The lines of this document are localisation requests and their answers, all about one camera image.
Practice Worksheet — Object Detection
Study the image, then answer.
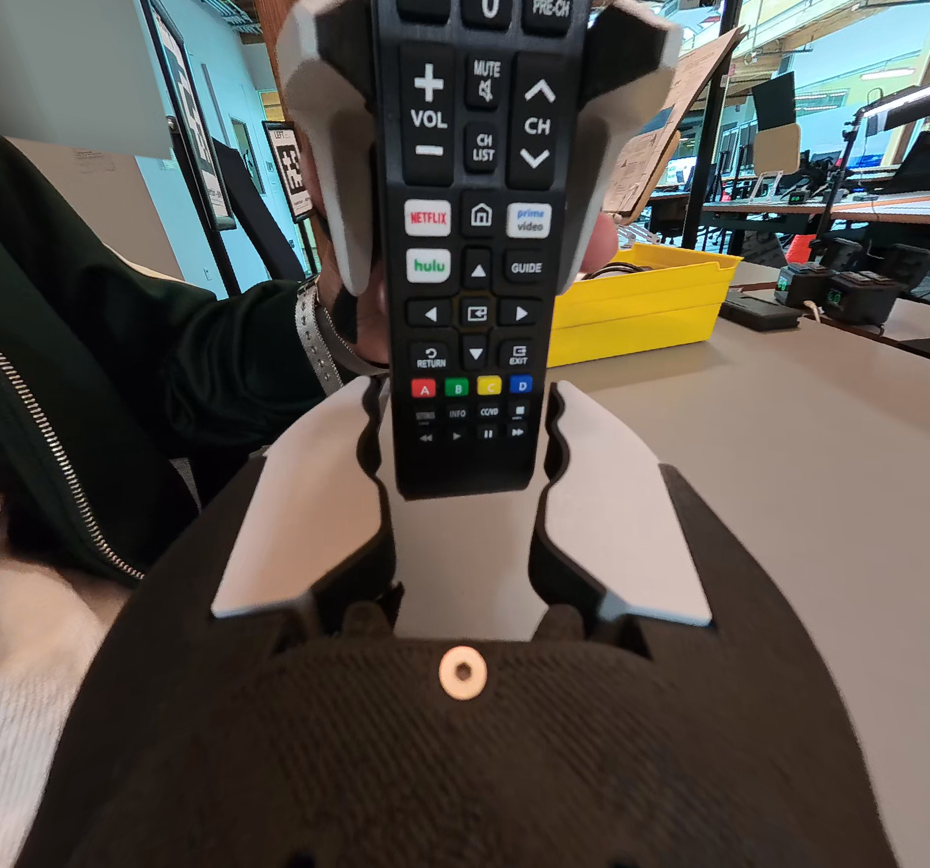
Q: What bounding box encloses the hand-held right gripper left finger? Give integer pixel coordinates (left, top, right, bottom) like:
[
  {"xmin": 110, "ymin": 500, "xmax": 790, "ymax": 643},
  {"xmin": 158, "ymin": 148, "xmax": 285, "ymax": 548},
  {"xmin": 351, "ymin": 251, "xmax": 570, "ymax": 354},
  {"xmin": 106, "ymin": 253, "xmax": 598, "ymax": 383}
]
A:
[{"xmin": 211, "ymin": 376, "xmax": 399, "ymax": 631}]

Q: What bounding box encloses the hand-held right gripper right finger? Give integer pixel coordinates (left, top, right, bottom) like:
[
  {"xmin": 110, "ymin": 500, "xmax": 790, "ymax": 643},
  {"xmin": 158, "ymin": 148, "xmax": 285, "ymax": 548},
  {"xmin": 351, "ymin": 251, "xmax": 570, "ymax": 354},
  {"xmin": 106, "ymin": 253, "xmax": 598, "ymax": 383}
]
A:
[{"xmin": 528, "ymin": 380, "xmax": 713, "ymax": 629}]

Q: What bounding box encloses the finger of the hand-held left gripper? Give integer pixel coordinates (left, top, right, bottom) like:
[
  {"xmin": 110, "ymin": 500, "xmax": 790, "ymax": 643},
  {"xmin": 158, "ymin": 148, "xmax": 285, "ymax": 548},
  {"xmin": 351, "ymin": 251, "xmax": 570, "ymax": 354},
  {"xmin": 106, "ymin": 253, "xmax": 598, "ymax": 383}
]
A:
[
  {"xmin": 556, "ymin": 0, "xmax": 685, "ymax": 295},
  {"xmin": 276, "ymin": 0, "xmax": 388, "ymax": 296}
]

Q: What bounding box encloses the black remote control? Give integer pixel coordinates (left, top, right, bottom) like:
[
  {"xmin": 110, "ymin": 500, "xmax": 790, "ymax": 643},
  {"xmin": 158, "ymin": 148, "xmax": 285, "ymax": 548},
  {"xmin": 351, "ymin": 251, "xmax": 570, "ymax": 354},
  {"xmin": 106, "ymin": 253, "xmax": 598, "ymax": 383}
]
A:
[{"xmin": 367, "ymin": 0, "xmax": 594, "ymax": 502}]

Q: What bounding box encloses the yellow plastic bin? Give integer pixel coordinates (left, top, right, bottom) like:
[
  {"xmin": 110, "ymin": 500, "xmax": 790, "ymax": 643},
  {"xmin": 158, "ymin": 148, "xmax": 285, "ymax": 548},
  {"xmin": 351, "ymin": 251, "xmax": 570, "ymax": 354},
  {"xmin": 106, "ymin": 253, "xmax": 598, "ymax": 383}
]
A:
[{"xmin": 546, "ymin": 243, "xmax": 744, "ymax": 369}]

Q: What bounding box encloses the person's left forearm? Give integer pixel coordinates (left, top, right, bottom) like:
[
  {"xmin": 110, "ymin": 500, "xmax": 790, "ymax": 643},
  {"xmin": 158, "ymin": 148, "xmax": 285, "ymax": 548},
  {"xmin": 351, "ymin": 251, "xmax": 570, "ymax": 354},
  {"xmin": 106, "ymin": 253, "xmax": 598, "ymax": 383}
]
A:
[{"xmin": 109, "ymin": 276, "xmax": 328, "ymax": 451}]

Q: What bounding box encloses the grey desk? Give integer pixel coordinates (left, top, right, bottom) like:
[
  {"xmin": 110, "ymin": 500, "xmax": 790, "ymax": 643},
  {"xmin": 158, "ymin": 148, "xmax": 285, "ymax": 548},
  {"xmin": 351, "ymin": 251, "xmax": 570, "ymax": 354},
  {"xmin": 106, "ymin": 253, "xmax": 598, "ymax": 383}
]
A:
[{"xmin": 392, "ymin": 258, "xmax": 930, "ymax": 868}]

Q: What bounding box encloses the person's left hand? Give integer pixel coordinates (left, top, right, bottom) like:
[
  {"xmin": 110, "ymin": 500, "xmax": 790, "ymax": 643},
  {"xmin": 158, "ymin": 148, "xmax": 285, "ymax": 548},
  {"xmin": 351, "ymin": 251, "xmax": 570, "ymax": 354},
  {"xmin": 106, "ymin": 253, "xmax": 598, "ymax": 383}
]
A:
[{"xmin": 301, "ymin": 149, "xmax": 620, "ymax": 368}]

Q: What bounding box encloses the framed marker sign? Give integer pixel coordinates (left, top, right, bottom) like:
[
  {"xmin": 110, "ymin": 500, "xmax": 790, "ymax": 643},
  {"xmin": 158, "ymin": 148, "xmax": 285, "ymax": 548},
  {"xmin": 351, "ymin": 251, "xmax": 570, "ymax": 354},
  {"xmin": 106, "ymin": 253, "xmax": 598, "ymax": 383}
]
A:
[{"xmin": 265, "ymin": 122, "xmax": 315, "ymax": 221}]

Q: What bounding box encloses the cardboard sheet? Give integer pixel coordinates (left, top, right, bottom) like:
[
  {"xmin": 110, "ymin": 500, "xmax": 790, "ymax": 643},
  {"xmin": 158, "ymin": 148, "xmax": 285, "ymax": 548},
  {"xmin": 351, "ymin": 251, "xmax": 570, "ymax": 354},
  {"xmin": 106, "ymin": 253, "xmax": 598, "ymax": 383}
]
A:
[{"xmin": 603, "ymin": 27, "xmax": 749, "ymax": 221}]

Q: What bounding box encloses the black pole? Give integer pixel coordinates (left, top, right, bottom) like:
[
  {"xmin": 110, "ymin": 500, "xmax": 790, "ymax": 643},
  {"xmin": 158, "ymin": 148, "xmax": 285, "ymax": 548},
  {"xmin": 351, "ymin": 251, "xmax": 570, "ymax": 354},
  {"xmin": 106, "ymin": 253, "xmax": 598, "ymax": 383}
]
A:
[{"xmin": 682, "ymin": 0, "xmax": 757, "ymax": 251}]

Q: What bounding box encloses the black office chair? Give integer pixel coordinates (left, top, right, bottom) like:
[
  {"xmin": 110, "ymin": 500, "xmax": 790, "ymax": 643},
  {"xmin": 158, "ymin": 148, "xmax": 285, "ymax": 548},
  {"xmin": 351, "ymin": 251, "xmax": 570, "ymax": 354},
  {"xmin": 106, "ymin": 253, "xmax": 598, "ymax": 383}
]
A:
[{"xmin": 211, "ymin": 140, "xmax": 310, "ymax": 284}]

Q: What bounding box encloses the tall black framed poster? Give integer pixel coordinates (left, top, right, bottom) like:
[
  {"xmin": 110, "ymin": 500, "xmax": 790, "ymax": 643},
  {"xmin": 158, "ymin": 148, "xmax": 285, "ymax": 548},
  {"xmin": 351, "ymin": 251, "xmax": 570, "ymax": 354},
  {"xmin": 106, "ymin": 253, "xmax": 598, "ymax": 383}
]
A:
[{"xmin": 127, "ymin": 0, "xmax": 238, "ymax": 231}]

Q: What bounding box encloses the small stand with tan board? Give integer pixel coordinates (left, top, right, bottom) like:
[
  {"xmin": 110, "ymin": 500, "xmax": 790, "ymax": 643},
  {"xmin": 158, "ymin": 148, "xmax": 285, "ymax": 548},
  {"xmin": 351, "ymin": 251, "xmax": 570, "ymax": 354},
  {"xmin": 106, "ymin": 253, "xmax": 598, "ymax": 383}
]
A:
[{"xmin": 750, "ymin": 70, "xmax": 804, "ymax": 202}]

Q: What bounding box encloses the silver wristwatch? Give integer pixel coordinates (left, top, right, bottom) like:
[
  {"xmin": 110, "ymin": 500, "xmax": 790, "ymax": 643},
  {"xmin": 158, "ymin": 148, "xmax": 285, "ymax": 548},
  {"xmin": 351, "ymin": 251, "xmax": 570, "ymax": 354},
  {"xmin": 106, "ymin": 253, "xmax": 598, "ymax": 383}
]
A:
[{"xmin": 294, "ymin": 279, "xmax": 389, "ymax": 395}]

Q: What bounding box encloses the black flat box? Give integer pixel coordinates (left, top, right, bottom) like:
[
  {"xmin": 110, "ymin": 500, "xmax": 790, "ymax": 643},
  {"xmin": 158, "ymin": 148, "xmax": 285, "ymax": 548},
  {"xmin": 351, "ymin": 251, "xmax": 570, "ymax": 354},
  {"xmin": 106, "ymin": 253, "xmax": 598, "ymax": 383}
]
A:
[{"xmin": 719, "ymin": 289, "xmax": 804, "ymax": 333}]

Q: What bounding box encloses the black charging case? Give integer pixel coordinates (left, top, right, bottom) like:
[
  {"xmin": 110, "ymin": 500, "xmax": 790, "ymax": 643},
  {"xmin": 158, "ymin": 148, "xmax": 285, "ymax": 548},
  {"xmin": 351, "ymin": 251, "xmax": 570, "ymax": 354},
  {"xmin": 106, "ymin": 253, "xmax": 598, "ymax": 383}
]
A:
[
  {"xmin": 821, "ymin": 271, "xmax": 903, "ymax": 326},
  {"xmin": 774, "ymin": 263, "xmax": 833, "ymax": 307}
]

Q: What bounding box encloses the dark green zip jacket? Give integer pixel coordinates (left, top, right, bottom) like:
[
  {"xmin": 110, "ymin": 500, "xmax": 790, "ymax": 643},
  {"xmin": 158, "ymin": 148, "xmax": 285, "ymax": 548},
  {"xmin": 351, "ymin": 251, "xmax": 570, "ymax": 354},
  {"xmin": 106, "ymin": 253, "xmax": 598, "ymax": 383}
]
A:
[{"xmin": 0, "ymin": 138, "xmax": 328, "ymax": 587}]

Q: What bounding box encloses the black lamp bar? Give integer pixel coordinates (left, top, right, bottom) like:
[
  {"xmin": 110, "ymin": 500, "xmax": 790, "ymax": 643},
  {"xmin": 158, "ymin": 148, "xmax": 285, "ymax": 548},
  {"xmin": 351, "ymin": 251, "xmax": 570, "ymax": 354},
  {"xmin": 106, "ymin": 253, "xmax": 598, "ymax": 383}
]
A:
[{"xmin": 843, "ymin": 87, "xmax": 930, "ymax": 150}]

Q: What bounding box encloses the cream white shirt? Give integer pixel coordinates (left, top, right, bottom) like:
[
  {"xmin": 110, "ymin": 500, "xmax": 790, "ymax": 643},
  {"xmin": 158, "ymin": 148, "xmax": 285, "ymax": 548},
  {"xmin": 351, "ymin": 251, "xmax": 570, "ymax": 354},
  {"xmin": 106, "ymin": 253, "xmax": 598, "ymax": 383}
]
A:
[{"xmin": 0, "ymin": 563, "xmax": 135, "ymax": 868}]

